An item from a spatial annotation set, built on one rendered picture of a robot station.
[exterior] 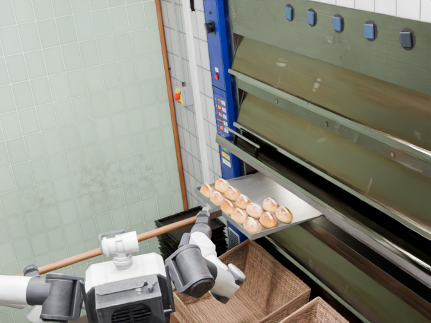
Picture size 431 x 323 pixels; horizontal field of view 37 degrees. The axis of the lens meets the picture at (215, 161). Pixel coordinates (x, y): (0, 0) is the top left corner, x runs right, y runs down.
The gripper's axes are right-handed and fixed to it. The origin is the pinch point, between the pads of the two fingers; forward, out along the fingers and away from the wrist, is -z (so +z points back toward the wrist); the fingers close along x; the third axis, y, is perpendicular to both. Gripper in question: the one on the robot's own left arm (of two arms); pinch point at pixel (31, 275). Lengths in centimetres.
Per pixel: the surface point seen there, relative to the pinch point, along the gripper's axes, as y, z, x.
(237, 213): 86, 9, -3
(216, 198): 86, -11, -3
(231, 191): 94, -11, -4
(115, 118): 74, -122, -14
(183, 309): 63, -12, 49
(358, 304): 111, 59, 23
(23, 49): 31, -121, -63
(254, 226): 88, 22, -2
